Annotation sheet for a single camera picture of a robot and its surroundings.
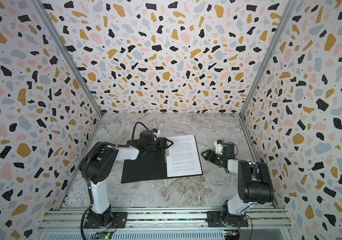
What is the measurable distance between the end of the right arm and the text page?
4.0 inches

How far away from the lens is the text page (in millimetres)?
931

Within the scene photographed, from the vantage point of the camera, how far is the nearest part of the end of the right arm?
736mm
